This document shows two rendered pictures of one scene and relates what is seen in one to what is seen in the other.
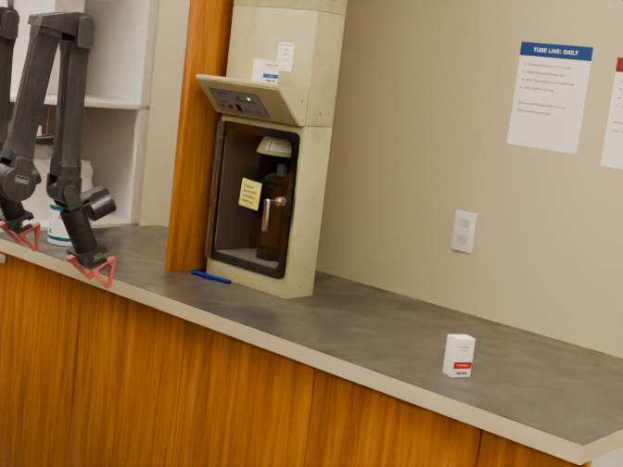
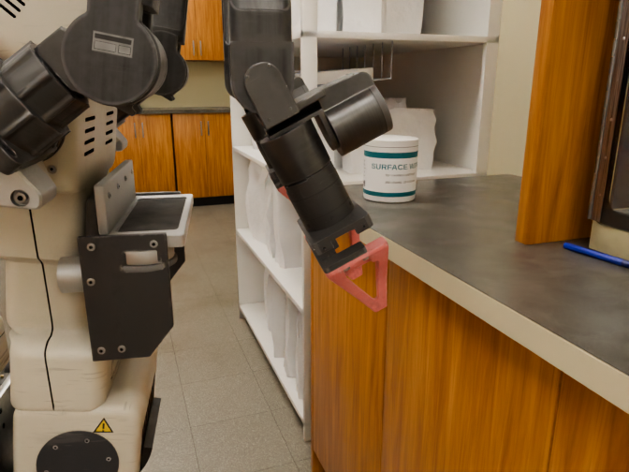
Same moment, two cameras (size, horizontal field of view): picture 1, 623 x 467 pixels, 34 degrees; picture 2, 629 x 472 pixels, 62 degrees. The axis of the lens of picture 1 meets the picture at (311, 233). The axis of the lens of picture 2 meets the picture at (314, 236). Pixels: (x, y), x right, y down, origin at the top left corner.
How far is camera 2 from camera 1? 1.98 m
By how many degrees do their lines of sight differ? 29
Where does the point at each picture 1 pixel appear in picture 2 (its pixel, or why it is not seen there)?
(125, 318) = (446, 324)
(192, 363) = (577, 460)
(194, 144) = (573, 20)
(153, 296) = (491, 303)
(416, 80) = not seen: outside the picture
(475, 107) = not seen: outside the picture
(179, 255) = (541, 217)
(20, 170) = (105, 19)
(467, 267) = not seen: outside the picture
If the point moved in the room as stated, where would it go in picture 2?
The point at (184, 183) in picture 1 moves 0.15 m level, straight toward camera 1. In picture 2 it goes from (553, 95) to (557, 96)
